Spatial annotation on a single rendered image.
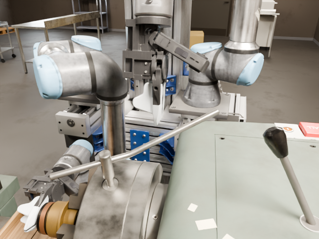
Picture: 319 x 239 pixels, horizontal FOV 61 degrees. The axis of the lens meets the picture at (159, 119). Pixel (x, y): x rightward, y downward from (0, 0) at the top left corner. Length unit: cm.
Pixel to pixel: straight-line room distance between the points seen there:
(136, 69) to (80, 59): 25
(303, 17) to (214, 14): 259
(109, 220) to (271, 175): 32
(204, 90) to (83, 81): 48
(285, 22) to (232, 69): 858
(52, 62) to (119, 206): 40
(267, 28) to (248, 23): 678
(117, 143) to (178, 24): 58
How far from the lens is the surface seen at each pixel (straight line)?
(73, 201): 71
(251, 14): 95
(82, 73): 75
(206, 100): 105
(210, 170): 57
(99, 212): 55
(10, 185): 119
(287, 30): 956
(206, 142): 66
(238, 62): 95
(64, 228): 69
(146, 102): 55
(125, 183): 56
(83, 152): 93
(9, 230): 105
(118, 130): 88
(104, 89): 78
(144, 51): 53
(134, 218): 53
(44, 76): 74
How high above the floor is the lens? 160
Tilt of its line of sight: 27 degrees down
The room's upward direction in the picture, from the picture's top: straight up
